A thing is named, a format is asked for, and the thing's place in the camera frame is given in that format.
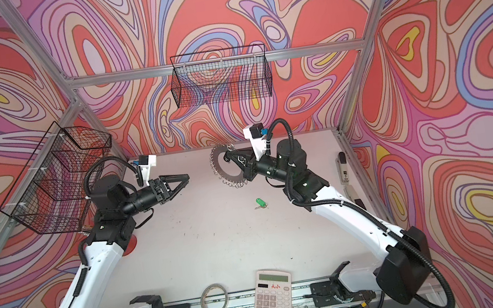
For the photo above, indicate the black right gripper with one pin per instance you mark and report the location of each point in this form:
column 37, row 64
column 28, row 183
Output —
column 251, row 167

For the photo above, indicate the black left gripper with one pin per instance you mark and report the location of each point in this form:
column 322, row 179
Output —
column 160, row 192

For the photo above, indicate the key with green tag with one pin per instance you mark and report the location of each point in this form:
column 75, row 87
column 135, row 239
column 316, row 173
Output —
column 261, row 204

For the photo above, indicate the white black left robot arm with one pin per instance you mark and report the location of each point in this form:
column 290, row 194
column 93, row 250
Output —
column 117, row 203

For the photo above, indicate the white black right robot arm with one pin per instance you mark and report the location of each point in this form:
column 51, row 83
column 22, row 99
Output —
column 404, row 270

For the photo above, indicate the red pencil cup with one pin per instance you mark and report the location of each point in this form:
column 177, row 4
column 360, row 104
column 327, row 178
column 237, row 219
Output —
column 131, row 246

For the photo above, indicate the white black remote control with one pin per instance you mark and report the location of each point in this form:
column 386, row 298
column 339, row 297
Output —
column 343, row 168

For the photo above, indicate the clear tape roll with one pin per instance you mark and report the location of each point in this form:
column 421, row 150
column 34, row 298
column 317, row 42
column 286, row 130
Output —
column 214, row 296

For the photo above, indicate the white desk calculator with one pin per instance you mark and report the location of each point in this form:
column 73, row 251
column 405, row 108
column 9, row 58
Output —
column 273, row 289

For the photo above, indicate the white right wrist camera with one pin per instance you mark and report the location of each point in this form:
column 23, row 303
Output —
column 256, row 134

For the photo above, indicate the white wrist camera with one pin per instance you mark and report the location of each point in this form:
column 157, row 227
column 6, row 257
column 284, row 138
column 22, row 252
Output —
column 144, row 165
column 256, row 134

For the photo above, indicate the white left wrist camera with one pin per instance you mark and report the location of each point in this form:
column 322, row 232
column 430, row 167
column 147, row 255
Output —
column 144, row 165

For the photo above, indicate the black wire basket back wall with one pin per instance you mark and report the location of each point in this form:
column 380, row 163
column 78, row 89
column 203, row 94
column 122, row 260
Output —
column 219, row 76

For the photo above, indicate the black wire basket wall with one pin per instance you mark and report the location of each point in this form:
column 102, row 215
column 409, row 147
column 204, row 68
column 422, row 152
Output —
column 219, row 76
column 48, row 196

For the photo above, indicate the black wire basket left wall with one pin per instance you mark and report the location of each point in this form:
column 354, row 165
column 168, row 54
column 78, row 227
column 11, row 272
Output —
column 48, row 196

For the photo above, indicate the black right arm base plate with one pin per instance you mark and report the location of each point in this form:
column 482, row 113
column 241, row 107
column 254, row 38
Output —
column 332, row 292

